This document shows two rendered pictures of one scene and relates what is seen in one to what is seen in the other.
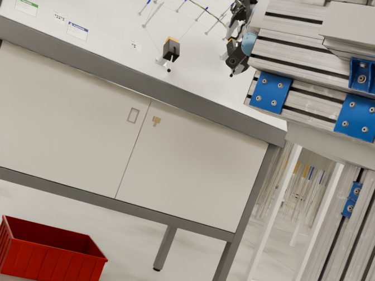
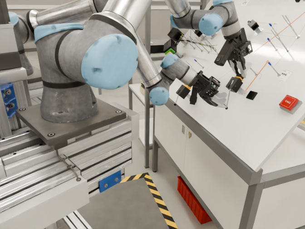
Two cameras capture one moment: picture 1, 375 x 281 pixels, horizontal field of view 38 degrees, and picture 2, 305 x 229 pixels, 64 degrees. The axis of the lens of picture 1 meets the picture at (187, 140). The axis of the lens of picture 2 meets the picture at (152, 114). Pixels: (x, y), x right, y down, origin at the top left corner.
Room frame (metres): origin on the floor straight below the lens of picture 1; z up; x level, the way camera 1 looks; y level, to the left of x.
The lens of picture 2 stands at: (1.90, -1.15, 1.45)
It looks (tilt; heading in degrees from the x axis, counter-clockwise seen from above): 25 degrees down; 96
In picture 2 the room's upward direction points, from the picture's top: 1 degrees clockwise
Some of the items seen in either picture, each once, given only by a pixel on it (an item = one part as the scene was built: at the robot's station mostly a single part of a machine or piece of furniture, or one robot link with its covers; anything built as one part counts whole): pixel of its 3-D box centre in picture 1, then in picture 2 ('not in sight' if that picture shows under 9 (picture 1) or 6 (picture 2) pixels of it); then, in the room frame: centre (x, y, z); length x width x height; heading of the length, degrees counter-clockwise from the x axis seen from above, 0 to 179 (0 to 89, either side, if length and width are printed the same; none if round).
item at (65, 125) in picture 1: (61, 124); (169, 128); (1.87, 0.43, 0.60); 0.55 x 0.02 x 0.39; 116
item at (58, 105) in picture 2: not in sight; (68, 94); (1.62, -0.55, 1.21); 0.15 x 0.15 x 0.10
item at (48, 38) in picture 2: not in sight; (63, 50); (1.62, -0.56, 1.33); 0.13 x 0.12 x 0.14; 148
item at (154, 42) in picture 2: not in sight; (157, 45); (1.73, 1.02, 1.09); 0.35 x 0.33 x 0.07; 116
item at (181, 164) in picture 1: (195, 169); (209, 175); (2.11, -0.07, 0.60); 0.55 x 0.03 x 0.39; 116
